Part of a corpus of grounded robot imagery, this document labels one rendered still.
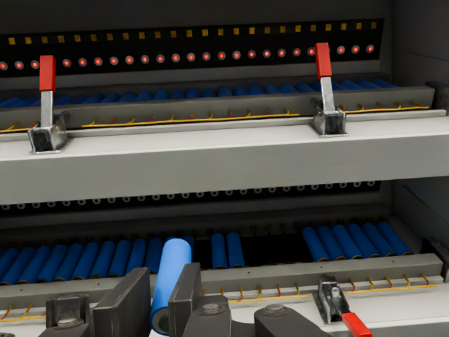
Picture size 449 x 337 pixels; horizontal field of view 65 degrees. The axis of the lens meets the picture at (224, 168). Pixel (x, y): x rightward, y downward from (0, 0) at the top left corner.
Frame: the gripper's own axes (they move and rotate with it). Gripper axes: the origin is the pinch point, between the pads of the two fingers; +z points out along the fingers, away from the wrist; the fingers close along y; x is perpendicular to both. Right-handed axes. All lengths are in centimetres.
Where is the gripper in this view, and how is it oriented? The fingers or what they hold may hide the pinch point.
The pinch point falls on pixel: (160, 317)
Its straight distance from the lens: 15.4
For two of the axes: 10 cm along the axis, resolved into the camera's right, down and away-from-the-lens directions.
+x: 0.7, 9.9, -1.0
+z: -0.5, 1.0, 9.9
